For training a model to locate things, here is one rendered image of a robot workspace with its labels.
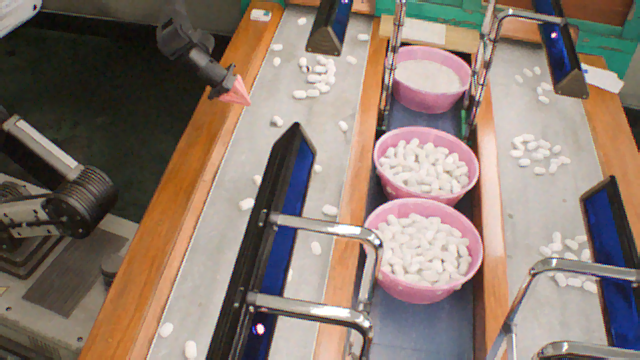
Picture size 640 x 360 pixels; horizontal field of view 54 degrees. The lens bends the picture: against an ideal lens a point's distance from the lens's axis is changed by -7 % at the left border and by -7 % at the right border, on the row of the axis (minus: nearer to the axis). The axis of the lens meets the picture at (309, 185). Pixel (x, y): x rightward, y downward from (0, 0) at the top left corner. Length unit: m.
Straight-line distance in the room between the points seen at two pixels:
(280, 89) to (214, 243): 0.61
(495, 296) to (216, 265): 0.58
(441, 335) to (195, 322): 0.51
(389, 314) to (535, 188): 0.54
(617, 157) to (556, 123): 0.21
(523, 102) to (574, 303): 0.76
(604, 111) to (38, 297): 1.67
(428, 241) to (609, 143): 0.69
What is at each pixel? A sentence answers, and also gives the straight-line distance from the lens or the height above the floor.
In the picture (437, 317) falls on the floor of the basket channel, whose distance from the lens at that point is 1.46.
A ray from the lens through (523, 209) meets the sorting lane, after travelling 1.67.
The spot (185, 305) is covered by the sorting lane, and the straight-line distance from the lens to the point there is 1.34.
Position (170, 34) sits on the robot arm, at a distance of 1.61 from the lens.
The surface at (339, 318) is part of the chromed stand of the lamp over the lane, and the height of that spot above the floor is 1.12.
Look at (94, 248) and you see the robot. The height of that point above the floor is 0.48.
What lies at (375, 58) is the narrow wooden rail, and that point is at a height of 0.76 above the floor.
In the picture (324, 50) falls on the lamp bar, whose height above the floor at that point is 1.05.
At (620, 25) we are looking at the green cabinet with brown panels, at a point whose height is 0.88.
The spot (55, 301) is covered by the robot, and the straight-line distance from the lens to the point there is 1.73.
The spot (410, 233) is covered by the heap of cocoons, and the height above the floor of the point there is 0.74.
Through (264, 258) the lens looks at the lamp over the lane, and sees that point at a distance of 0.93.
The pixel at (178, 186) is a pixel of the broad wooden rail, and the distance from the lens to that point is 1.54.
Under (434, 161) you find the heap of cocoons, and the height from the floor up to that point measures 0.73.
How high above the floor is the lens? 1.80
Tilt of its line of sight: 42 degrees down
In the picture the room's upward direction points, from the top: 6 degrees clockwise
